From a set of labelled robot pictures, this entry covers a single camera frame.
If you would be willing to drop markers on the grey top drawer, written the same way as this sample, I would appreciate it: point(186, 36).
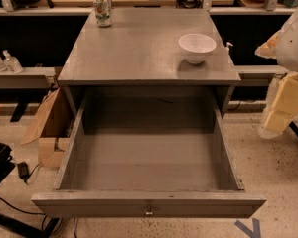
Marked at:
point(148, 157)

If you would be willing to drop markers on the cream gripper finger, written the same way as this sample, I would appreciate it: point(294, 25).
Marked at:
point(281, 105)

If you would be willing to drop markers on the clear sanitizer bottle right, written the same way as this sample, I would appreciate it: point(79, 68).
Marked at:
point(12, 63)

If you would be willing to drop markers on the green white soda can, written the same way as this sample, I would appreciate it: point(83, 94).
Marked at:
point(102, 12)

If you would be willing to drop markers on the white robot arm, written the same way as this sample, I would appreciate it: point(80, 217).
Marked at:
point(283, 45)

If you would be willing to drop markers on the brown cardboard box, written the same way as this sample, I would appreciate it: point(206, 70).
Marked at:
point(49, 128)

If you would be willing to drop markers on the black power adapter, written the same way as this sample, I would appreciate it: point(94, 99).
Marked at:
point(23, 171)

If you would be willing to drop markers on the white ceramic bowl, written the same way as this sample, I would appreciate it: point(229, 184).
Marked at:
point(196, 48)

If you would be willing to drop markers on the grey wooden drawer cabinet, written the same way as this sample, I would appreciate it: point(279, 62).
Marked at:
point(141, 46)

